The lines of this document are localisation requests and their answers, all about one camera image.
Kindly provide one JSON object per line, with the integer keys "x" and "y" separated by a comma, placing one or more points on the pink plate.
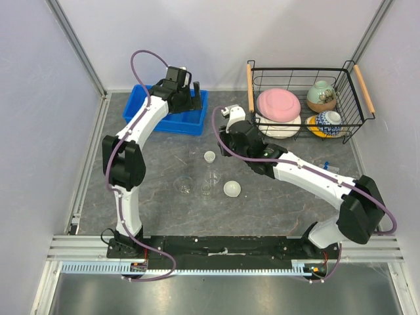
{"x": 278, "y": 105}

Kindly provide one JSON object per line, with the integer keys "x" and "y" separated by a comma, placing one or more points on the grey slotted cable duct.
{"x": 129, "y": 269}

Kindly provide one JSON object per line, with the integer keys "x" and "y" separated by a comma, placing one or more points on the white bowl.
{"x": 276, "y": 129}

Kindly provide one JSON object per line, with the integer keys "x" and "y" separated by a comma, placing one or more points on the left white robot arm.
{"x": 124, "y": 165}

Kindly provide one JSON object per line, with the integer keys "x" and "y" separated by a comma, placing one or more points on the small clear glass beaker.
{"x": 206, "y": 190}

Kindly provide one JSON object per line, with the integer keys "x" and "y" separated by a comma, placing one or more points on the yellow bowl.
{"x": 313, "y": 128}

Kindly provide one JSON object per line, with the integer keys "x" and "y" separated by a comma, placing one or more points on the blue plastic divided bin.
{"x": 186, "y": 123}

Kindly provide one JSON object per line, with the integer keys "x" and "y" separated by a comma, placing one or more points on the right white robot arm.
{"x": 358, "y": 201}

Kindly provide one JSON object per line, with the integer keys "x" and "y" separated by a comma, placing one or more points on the small white crucible cup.
{"x": 209, "y": 156}

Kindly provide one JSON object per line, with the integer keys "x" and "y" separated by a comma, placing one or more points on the green brown ceramic bowl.
{"x": 321, "y": 97}

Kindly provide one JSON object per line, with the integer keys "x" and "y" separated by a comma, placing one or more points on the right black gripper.
{"x": 224, "y": 136}

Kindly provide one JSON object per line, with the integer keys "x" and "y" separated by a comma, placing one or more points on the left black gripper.
{"x": 195, "y": 104}

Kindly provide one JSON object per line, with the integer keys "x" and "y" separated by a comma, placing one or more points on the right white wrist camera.
{"x": 234, "y": 114}

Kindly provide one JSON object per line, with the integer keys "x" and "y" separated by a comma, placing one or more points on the white evaporating dish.
{"x": 232, "y": 189}

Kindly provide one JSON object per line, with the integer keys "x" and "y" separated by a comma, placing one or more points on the blue patterned bowl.
{"x": 329, "y": 123}

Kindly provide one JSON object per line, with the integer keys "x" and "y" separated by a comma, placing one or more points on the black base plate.
{"x": 216, "y": 252}

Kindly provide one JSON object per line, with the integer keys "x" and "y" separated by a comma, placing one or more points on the black wire dish basket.
{"x": 353, "y": 100}

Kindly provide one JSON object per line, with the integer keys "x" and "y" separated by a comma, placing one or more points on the clear acrylic tube rack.
{"x": 331, "y": 169}

